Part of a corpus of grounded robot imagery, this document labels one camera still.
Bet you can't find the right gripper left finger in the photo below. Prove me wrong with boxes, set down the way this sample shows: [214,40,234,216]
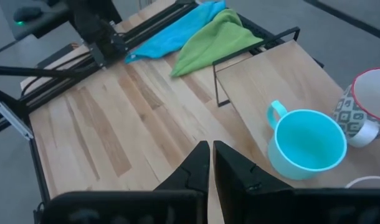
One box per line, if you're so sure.
[153,140,211,224]

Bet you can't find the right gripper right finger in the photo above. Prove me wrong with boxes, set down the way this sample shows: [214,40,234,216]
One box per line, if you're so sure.
[212,140,295,224]

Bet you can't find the teal plastic mug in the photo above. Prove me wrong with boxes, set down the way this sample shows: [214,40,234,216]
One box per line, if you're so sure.
[265,100,348,182]

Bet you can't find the tall beige cup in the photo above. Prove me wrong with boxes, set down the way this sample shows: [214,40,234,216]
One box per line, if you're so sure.
[344,175,380,190]

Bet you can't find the white patterned mug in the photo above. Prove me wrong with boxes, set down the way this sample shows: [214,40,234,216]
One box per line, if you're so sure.
[331,66,380,149]

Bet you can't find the wooden shelf black legs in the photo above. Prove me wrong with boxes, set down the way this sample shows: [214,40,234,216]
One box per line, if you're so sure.
[212,26,380,191]

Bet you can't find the green cloth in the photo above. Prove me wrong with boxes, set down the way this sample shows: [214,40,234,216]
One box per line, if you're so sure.
[170,8,265,78]

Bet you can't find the blue cloth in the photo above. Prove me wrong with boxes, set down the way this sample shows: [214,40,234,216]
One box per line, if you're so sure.
[124,0,227,65]

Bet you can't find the black computer mouse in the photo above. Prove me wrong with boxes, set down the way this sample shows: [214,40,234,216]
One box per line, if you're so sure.
[12,6,44,26]

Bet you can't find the black left frame rails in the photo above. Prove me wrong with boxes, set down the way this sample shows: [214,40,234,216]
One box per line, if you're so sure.
[0,0,199,206]

